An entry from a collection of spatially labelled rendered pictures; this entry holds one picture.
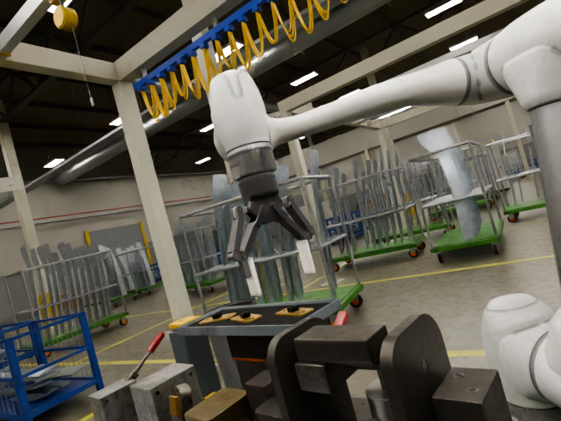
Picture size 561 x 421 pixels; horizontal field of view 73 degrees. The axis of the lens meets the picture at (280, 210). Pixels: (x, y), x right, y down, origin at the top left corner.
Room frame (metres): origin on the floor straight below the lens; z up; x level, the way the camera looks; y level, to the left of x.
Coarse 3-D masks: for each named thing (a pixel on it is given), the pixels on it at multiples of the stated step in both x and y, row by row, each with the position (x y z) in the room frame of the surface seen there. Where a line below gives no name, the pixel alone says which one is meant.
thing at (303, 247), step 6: (306, 240) 0.77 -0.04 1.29; (300, 246) 0.78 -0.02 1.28; (306, 246) 0.77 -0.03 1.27; (300, 252) 0.79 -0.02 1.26; (306, 252) 0.77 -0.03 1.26; (306, 258) 0.77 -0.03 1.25; (306, 264) 0.78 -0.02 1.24; (312, 264) 0.77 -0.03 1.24; (306, 270) 0.78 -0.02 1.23; (312, 270) 0.77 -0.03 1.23
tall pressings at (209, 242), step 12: (204, 216) 10.65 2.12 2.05; (180, 228) 11.26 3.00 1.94; (192, 228) 10.85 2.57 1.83; (204, 228) 10.60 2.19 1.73; (180, 240) 11.21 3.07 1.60; (192, 240) 10.98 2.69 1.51; (180, 252) 11.34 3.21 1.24; (192, 252) 10.93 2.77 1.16; (204, 252) 10.87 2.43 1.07; (216, 252) 10.63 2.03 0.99; (216, 264) 10.60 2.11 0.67; (192, 276) 11.19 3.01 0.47; (204, 276) 10.97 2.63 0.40; (216, 276) 10.56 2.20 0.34
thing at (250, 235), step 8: (264, 208) 0.72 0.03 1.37; (264, 216) 0.72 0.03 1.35; (248, 224) 0.73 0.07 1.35; (256, 224) 0.70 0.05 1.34; (248, 232) 0.71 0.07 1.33; (256, 232) 0.71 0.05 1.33; (248, 240) 0.69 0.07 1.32; (240, 248) 0.70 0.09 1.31; (248, 248) 0.69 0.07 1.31; (248, 256) 0.69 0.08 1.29
